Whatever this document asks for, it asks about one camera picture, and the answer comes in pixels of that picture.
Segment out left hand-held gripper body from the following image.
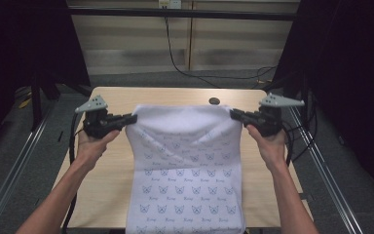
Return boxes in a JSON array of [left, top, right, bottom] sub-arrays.
[[74, 95, 125, 140]]

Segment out white wall socket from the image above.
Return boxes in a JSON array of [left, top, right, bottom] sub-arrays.
[[158, 0, 183, 10]]

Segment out black metal stand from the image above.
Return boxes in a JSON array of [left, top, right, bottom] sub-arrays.
[[29, 75, 44, 133]]

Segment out black wall cable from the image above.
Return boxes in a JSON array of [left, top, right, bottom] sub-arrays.
[[163, 5, 278, 90]]

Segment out right hand-held gripper cable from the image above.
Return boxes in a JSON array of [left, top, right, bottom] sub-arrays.
[[280, 124, 295, 168]]

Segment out black horizontal bar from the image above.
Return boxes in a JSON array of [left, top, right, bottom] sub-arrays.
[[67, 7, 299, 22]]

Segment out person's left hand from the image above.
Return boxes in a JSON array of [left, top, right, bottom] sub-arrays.
[[74, 129, 121, 171]]

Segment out metal floor rail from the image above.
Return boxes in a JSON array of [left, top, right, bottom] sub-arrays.
[[0, 99, 58, 234], [286, 102, 365, 234]]

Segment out yellow floor item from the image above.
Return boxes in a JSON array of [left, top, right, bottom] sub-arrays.
[[18, 97, 33, 109]]

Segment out person's right hand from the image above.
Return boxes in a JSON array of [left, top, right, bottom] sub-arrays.
[[245, 124, 288, 173]]

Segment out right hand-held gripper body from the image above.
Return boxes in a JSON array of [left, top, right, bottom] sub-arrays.
[[243, 93, 306, 137]]

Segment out black curtain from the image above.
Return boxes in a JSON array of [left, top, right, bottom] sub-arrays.
[[271, 0, 374, 204], [0, 0, 92, 160]]

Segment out white printed towel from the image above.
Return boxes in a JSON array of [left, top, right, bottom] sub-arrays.
[[124, 103, 246, 234]]

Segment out black floor cables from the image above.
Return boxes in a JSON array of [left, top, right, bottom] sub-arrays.
[[285, 92, 319, 163]]

